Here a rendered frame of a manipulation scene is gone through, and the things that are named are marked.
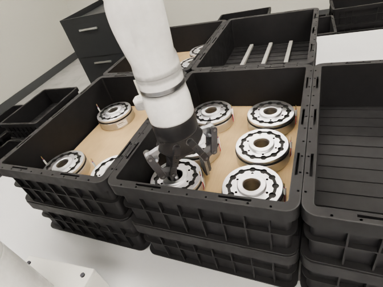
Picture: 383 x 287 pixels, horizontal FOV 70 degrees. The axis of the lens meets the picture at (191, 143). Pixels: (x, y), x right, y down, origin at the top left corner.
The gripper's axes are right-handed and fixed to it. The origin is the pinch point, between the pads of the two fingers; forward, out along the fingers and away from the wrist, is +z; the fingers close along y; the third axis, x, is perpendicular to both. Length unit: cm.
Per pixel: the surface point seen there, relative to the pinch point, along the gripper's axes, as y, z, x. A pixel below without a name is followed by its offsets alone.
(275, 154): 15.1, -0.7, -6.0
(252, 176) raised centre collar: 8.2, -1.6, -8.9
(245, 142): 12.6, -1.1, 0.1
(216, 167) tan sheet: 5.6, 2.1, 0.8
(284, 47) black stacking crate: 52, 2, 37
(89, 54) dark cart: -7, 22, 191
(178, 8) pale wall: 126, 46, 346
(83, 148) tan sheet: -19.6, 2.2, 29.3
